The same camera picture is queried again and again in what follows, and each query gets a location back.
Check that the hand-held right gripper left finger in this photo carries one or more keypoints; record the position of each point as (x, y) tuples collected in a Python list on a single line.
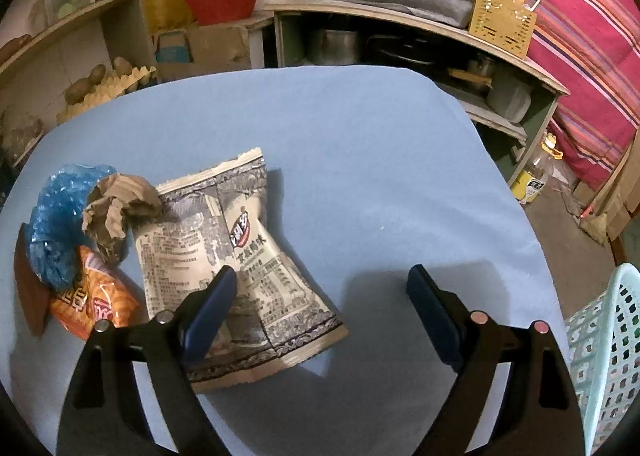
[(210, 316)]

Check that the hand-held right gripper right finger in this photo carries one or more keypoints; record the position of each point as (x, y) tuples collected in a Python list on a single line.
[(435, 316)]

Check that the grey printed snack bag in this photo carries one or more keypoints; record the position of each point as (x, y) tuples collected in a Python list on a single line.
[(200, 236)]

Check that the orange snack packet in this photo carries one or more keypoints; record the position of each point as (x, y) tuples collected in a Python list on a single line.
[(95, 306)]

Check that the brown paper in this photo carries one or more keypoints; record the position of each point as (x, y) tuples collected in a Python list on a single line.
[(112, 216)]

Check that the light blue plastic basket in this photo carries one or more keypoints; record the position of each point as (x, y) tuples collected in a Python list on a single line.
[(607, 361)]

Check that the blue plastic bag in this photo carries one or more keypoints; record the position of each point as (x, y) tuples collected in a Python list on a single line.
[(55, 226)]

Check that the blue table cloth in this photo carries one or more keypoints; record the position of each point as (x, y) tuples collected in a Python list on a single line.
[(375, 186)]

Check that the plastic bottle yellow label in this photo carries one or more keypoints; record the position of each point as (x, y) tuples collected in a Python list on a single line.
[(537, 171)]

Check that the stack of cardboard pieces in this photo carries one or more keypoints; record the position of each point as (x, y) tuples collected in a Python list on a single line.
[(620, 201)]

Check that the yellow egg tray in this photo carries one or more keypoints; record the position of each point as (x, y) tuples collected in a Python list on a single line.
[(110, 89)]

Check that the cardboard box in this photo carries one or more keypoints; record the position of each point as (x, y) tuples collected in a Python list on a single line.
[(210, 49)]

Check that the low wooden cabinet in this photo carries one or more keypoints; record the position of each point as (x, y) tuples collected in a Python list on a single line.
[(450, 36)]

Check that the steel pot in cabinet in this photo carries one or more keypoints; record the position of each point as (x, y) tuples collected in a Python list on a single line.
[(335, 46)]

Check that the yellow utensil holder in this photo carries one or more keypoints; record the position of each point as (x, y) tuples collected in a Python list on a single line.
[(502, 24)]

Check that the red striped cloth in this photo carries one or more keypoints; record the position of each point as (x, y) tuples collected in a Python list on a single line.
[(565, 36)]

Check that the curved wooden shelf unit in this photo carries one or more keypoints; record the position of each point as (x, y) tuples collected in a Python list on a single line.
[(60, 36)]

